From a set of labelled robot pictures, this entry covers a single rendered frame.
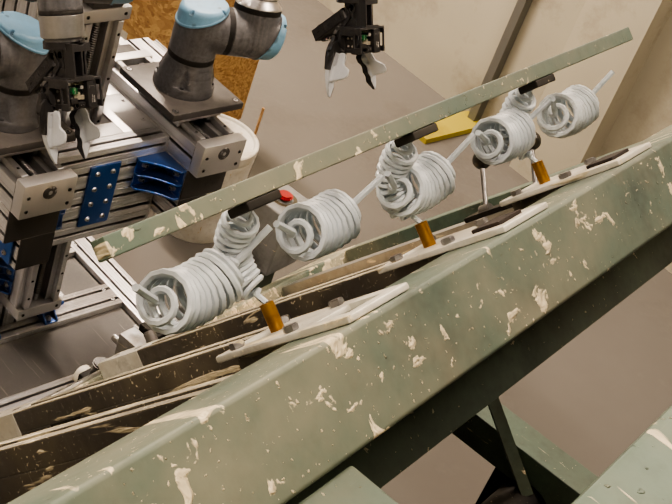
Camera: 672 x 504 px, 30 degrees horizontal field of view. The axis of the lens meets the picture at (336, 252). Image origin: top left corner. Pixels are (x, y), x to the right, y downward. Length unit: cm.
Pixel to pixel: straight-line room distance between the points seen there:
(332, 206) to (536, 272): 23
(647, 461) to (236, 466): 47
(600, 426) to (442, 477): 73
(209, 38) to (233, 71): 176
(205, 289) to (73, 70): 103
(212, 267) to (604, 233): 52
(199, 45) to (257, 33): 14
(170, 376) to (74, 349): 171
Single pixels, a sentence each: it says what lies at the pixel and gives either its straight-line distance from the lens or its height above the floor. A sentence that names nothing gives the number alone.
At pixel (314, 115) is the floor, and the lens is 537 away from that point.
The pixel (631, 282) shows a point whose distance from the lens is 197.
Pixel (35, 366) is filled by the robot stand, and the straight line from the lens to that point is 346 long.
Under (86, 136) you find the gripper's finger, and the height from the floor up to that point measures 135.
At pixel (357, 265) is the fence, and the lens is 263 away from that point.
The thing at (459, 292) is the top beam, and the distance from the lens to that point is 126.
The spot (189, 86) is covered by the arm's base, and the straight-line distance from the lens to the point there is 306.
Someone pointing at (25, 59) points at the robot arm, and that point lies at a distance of 272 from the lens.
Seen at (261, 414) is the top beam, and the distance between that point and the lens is 104.
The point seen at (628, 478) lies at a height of 220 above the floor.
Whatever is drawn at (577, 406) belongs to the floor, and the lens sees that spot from 441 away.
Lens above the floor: 255
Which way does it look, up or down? 34 degrees down
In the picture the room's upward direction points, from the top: 21 degrees clockwise
